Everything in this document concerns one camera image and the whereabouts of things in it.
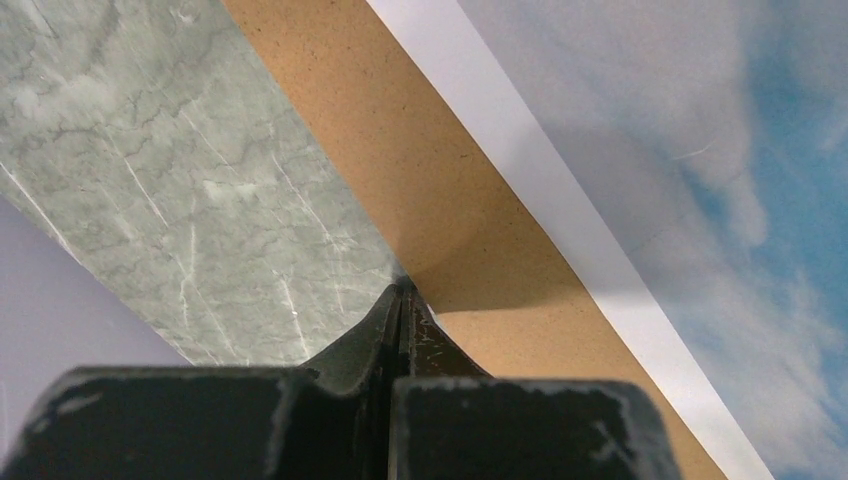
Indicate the brown backing board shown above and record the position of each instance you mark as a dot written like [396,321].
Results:
[496,282]

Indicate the building photo print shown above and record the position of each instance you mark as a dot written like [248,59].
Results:
[689,161]

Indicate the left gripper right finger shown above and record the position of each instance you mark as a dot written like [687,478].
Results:
[452,420]

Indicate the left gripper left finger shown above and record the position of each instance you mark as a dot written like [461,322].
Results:
[324,419]

